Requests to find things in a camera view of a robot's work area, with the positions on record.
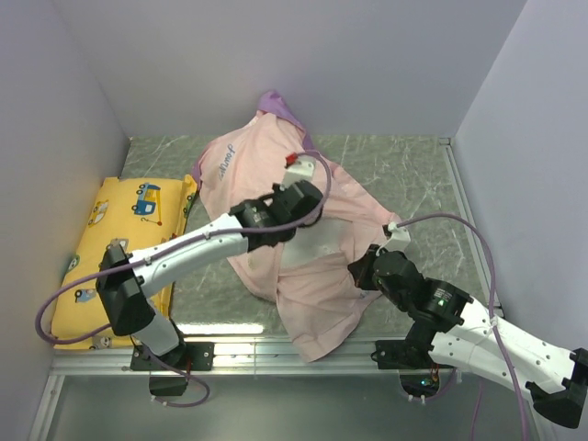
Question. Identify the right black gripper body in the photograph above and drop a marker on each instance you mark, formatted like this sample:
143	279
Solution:
401	302

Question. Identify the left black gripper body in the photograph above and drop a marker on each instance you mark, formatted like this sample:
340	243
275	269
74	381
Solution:
277	190

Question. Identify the pink pillowcase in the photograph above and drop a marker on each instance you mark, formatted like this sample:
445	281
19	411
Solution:
318	303

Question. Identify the purple princess print pillowcase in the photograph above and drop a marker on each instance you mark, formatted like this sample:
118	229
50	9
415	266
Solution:
270	102

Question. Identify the white pillow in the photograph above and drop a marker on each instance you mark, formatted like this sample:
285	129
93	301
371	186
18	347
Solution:
322	239

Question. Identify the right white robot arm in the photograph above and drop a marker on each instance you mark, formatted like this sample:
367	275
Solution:
451	328

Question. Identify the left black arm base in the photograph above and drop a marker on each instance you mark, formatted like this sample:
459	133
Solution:
170	373

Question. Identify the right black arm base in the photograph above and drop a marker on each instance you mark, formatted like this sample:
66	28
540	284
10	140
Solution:
421	378

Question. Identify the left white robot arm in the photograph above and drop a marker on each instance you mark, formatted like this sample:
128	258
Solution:
127	282

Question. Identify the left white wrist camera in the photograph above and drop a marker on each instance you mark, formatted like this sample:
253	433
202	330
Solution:
298	168

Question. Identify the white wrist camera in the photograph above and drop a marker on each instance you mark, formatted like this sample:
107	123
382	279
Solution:
397	238
298	168

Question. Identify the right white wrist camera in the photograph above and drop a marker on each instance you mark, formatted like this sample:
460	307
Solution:
397	238

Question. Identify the aluminium rail frame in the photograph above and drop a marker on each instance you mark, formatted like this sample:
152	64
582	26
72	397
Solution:
261	389

